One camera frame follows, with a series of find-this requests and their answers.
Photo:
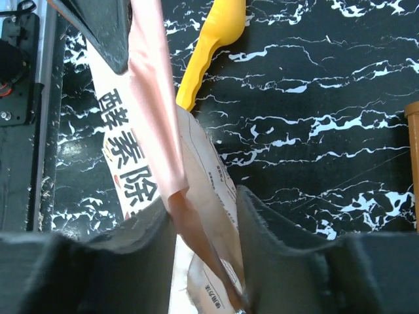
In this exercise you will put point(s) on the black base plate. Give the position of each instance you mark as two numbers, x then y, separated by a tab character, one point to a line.
20	100

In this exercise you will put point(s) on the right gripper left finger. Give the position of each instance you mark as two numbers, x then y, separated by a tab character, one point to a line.
124	270

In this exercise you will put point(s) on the pink cat litter bag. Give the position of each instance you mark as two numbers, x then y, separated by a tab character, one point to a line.
147	90

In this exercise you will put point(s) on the orange spray bottle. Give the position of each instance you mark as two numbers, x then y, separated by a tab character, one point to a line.
411	114

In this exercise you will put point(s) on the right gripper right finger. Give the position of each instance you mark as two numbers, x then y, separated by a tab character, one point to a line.
290	270

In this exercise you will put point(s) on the yellow plastic litter scoop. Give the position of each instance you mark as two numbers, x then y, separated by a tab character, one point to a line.
223	26

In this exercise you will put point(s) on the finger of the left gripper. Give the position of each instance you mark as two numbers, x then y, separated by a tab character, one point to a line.
104	23

